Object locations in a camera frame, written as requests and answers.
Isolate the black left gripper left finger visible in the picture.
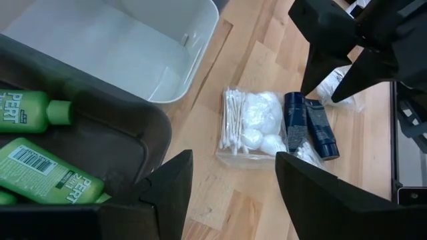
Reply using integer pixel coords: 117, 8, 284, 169
109, 149, 195, 240

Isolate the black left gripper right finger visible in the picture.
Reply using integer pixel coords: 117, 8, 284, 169
274, 151, 398, 240

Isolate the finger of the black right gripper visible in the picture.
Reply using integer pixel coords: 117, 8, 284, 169
288, 0, 368, 96
330, 43, 402, 103

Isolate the clear bag of cotton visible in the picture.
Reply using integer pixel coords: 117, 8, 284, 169
314, 64, 365, 111

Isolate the dark navy toiletry tube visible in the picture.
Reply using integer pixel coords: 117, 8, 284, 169
284, 91, 310, 155
304, 97, 341, 161

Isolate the green Pert shampoo bottle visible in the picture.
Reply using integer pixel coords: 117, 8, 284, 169
0, 137, 112, 205
0, 89, 75, 135

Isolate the printed bag of cotton swabs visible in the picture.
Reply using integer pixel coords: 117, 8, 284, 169
294, 141, 325, 168

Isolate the dark grey plastic bin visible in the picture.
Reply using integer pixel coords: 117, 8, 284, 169
0, 33, 173, 208

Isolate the bag of swabs and cotton balls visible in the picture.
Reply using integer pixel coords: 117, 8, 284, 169
216, 87, 290, 169

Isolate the pale plastic storage bin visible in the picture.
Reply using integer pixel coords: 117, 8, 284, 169
0, 0, 220, 105

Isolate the black metal rig frame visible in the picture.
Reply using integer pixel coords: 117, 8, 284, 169
389, 81, 427, 201

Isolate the small black camera box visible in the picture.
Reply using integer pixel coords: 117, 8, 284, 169
396, 186, 427, 206

